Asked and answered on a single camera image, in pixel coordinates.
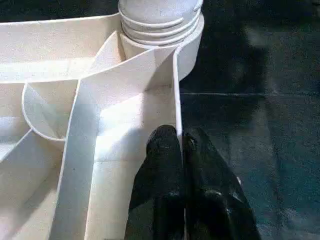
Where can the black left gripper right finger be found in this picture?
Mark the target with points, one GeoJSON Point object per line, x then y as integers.
{"type": "Point", "coordinates": [215, 210]}

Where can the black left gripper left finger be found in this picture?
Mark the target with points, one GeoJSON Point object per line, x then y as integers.
{"type": "Point", "coordinates": [157, 200]}

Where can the white plastic table top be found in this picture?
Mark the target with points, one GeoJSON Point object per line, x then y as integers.
{"type": "Point", "coordinates": [50, 100]}

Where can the white plastic table leg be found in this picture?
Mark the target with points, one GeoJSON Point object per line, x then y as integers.
{"type": "Point", "coordinates": [160, 20]}

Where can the black work mat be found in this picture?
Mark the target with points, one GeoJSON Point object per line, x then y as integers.
{"type": "Point", "coordinates": [260, 125]}

